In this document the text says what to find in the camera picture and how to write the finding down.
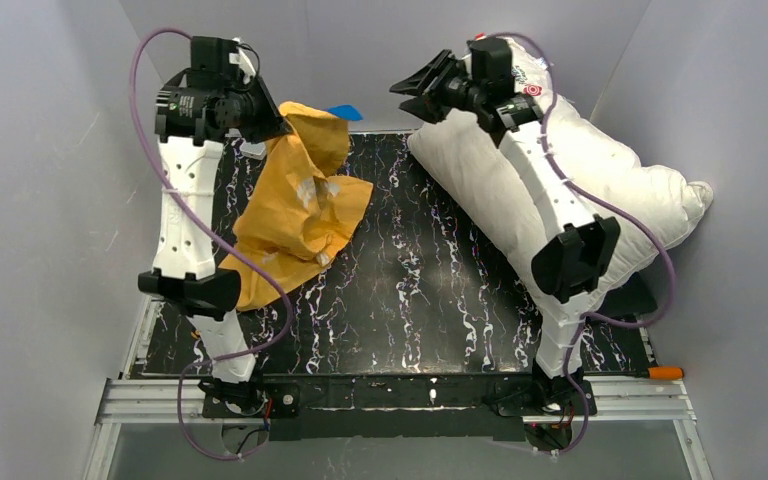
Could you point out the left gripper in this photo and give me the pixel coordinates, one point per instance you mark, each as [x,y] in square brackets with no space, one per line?
[268,111]

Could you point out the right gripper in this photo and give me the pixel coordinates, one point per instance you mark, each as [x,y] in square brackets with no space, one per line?
[437,85]

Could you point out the yellow and blue pillowcase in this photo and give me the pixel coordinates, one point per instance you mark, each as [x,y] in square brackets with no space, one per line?
[302,212]

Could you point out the white pillow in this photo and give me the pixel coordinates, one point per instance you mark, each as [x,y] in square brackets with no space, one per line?
[464,161]

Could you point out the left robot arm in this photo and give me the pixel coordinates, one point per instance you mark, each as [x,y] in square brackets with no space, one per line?
[184,272]

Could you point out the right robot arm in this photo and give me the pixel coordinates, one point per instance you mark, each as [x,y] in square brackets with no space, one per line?
[578,243]

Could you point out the small white box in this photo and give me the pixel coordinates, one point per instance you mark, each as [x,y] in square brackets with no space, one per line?
[256,151]

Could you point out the black plate on table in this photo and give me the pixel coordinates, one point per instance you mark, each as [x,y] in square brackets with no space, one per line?
[632,298]

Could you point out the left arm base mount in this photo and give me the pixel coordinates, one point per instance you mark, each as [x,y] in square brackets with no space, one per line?
[262,396]

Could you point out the aluminium frame rail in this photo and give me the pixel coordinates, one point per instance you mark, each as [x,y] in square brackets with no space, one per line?
[135,431]

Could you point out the orange handled tool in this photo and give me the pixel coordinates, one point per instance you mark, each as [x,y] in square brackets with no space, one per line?
[656,373]

